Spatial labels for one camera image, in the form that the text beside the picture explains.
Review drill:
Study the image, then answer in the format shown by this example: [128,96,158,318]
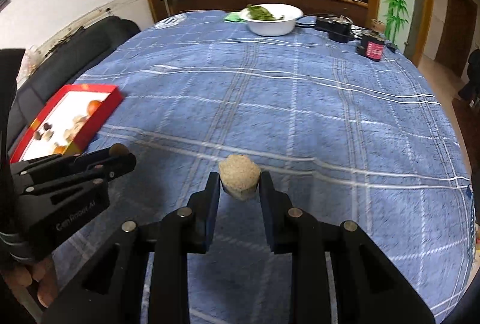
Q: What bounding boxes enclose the orange kumquat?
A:
[87,100,102,116]
[53,145,68,154]

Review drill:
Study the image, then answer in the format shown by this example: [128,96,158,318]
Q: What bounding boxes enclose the pale yam piece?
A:
[42,130,54,141]

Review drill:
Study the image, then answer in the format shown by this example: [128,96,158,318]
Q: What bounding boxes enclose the dark red jujube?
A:
[43,122,52,131]

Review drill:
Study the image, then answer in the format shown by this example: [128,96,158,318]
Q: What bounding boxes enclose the cream cut yam piece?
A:
[64,126,81,144]

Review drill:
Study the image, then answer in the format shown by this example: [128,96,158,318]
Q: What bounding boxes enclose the cream yam chunk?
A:
[73,116,89,127]

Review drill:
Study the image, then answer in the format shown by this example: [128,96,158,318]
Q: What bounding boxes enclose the brown longan fruit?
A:
[108,143,130,157]

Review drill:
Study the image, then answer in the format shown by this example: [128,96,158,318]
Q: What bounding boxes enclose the left hand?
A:
[1,255,59,308]

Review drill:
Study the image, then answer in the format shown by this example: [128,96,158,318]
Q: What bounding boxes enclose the red rimmed white tray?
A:
[10,83,124,163]

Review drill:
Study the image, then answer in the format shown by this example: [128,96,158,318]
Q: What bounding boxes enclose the black sofa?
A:
[7,16,140,153]

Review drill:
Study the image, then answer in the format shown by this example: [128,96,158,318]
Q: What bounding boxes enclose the blue plaid tablecloth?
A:
[48,9,478,324]

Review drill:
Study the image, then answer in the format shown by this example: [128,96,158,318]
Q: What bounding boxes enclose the black jar red label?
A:
[355,30,385,62]

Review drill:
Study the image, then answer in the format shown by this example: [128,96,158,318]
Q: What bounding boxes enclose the green cloth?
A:
[224,12,244,23]

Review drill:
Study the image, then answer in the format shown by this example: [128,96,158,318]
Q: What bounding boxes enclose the black power adapter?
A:
[315,16,355,44]

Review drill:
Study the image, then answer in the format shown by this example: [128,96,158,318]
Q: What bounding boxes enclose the cork topped small jar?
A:
[371,19,386,34]

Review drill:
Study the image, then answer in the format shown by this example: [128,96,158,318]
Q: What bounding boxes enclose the brown wooden door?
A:
[435,0,478,78]

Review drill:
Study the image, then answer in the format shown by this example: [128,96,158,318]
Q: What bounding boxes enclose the green leafy vegetables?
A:
[247,5,284,22]

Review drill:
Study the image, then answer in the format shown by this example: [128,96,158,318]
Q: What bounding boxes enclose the white bowl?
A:
[238,3,304,37]

